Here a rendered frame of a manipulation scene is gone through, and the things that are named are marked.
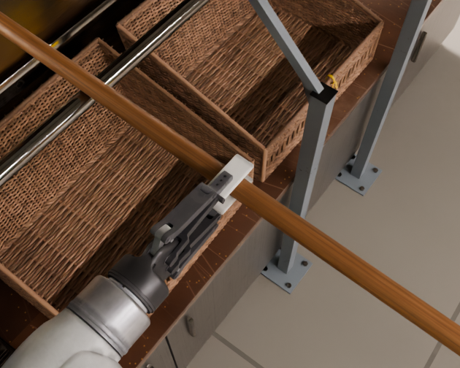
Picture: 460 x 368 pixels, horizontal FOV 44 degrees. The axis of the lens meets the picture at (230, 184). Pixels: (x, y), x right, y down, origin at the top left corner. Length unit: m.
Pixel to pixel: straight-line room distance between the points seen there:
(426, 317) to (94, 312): 0.39
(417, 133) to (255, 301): 0.96
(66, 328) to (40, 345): 0.03
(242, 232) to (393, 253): 0.82
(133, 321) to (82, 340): 0.06
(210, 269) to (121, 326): 0.72
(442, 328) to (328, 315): 1.26
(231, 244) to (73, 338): 0.79
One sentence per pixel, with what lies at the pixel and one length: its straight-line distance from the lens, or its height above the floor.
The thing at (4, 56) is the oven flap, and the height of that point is 0.98.
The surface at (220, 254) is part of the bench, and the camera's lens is 1.40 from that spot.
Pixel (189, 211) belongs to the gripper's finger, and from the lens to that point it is 0.70.
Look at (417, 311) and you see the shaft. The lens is 0.73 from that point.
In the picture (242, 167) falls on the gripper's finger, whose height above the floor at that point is 1.21.
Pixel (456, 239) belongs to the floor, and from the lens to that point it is 2.20.
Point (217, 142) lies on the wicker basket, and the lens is 1.38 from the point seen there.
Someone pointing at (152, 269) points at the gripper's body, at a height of 1.22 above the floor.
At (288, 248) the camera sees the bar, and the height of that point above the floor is 0.21.
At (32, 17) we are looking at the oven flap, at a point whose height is 1.00.
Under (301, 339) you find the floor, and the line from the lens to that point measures 1.94.
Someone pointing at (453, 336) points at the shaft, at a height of 1.20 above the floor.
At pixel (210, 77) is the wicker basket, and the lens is 1.68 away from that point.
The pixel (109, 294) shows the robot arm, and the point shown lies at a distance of 0.68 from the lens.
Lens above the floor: 1.86
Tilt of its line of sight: 60 degrees down
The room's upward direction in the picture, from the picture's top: straight up
